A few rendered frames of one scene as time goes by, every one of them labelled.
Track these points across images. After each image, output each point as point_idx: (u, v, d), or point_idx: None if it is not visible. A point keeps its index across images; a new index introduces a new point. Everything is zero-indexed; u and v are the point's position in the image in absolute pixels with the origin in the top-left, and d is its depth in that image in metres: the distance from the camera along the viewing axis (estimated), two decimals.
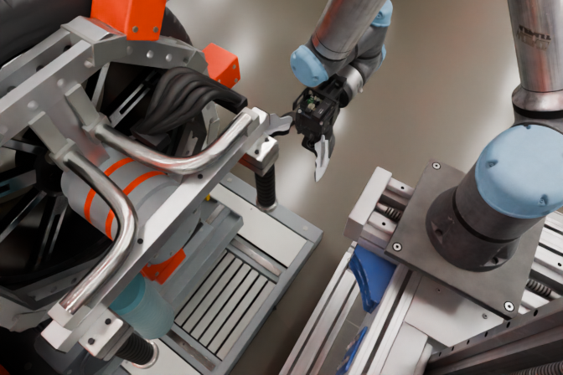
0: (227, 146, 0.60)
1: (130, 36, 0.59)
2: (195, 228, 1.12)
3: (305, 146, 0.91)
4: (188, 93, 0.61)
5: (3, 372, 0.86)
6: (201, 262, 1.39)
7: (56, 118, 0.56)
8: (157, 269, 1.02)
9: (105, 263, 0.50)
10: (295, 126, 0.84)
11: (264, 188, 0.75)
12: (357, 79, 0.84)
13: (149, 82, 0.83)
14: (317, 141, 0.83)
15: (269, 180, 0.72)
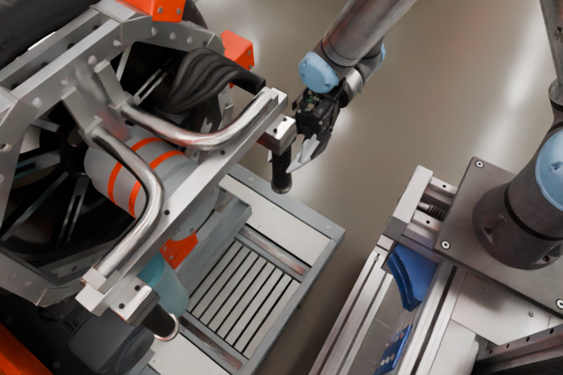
0: (249, 123, 0.62)
1: (155, 17, 0.61)
2: (208, 214, 1.14)
3: None
4: (210, 72, 0.63)
5: (44, 370, 0.86)
6: (211, 250, 1.41)
7: (85, 95, 0.58)
8: (171, 253, 1.04)
9: (136, 231, 0.52)
10: (295, 126, 0.84)
11: (280, 168, 0.77)
12: (356, 79, 0.84)
13: (167, 67, 0.85)
14: None
15: (286, 160, 0.75)
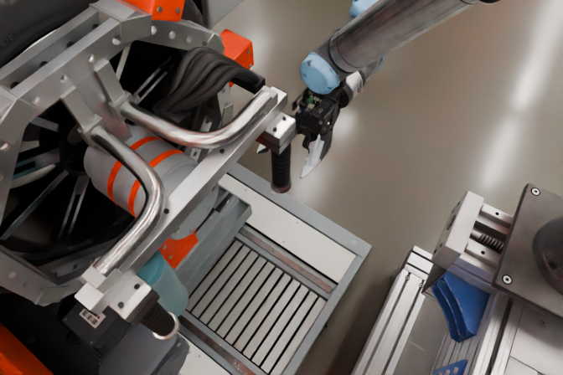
0: (248, 122, 0.62)
1: (154, 15, 0.61)
2: (207, 213, 1.14)
3: (306, 146, 0.91)
4: (209, 71, 0.63)
5: None
6: (211, 249, 1.41)
7: (85, 94, 0.58)
8: (171, 252, 1.05)
9: (136, 229, 0.52)
10: (295, 126, 0.84)
11: (279, 167, 0.77)
12: (357, 79, 0.84)
13: (167, 66, 0.85)
14: None
15: (285, 159, 0.75)
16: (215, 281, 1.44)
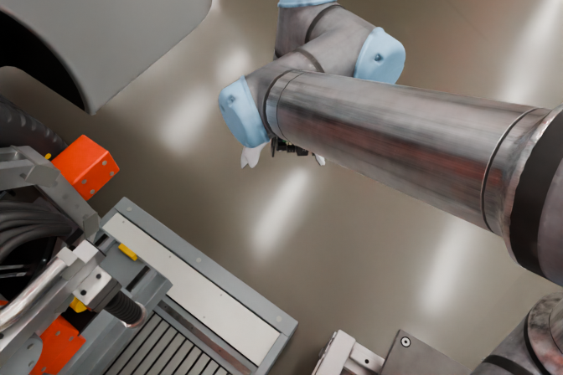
0: (29, 303, 0.52)
1: None
2: (94, 313, 1.05)
3: None
4: None
5: None
6: (121, 331, 1.32)
7: None
8: (43, 365, 0.95)
9: None
10: None
11: (114, 315, 0.67)
12: None
13: None
14: None
15: (115, 310, 0.65)
16: (128, 362, 1.35)
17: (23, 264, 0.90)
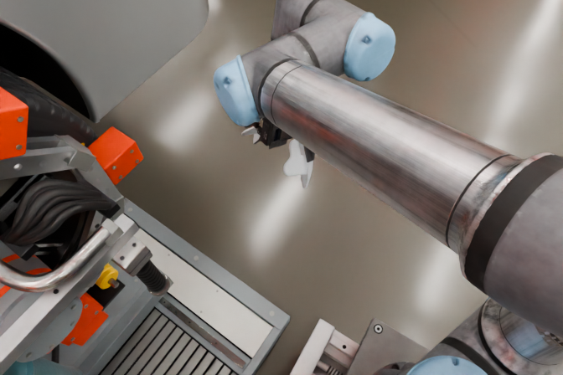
0: (80, 264, 0.63)
1: None
2: (116, 290, 1.15)
3: None
4: (46, 210, 0.64)
5: None
6: (125, 326, 1.40)
7: None
8: (72, 335, 1.05)
9: None
10: None
11: (144, 281, 0.78)
12: None
13: None
14: None
15: (146, 275, 0.76)
16: (130, 354, 1.43)
17: (56, 243, 1.01)
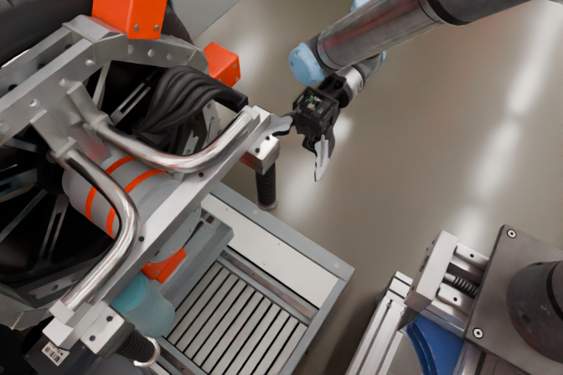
0: (228, 145, 0.60)
1: (131, 34, 0.59)
2: (196, 228, 1.12)
3: (306, 146, 0.91)
4: (188, 91, 0.61)
5: None
6: (190, 274, 1.37)
7: (58, 116, 0.56)
8: (157, 268, 1.02)
9: (107, 260, 0.50)
10: (295, 126, 0.84)
11: (264, 187, 0.75)
12: (357, 79, 0.84)
13: (150, 81, 0.83)
14: (317, 141, 0.83)
15: (270, 178, 0.73)
16: (193, 305, 1.40)
17: None
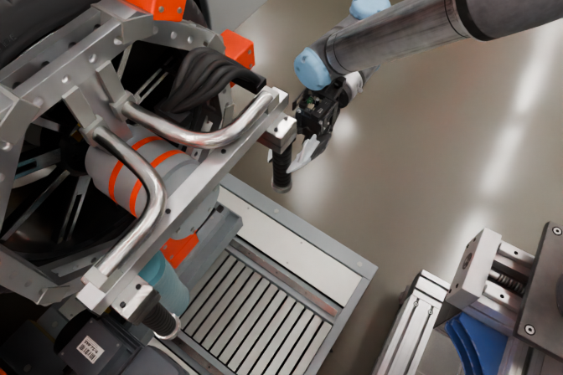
0: (250, 122, 0.62)
1: (156, 15, 0.61)
2: None
3: None
4: (211, 71, 0.63)
5: None
6: (200, 263, 1.39)
7: (87, 94, 0.58)
8: (172, 252, 1.05)
9: (137, 229, 0.52)
10: None
11: (281, 167, 0.77)
12: (356, 79, 0.84)
13: (167, 66, 0.85)
14: None
15: (286, 159, 0.75)
16: (218, 304, 1.40)
17: None
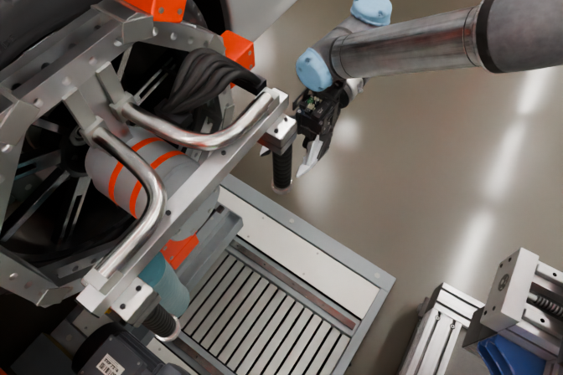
0: (250, 124, 0.62)
1: (156, 17, 0.61)
2: None
3: (306, 146, 0.91)
4: (211, 72, 0.63)
5: None
6: (200, 263, 1.39)
7: (86, 95, 0.58)
8: (172, 253, 1.04)
9: (137, 231, 0.52)
10: None
11: (281, 168, 0.77)
12: (357, 79, 0.84)
13: (167, 67, 0.85)
14: None
15: (286, 160, 0.75)
16: (234, 316, 1.38)
17: None
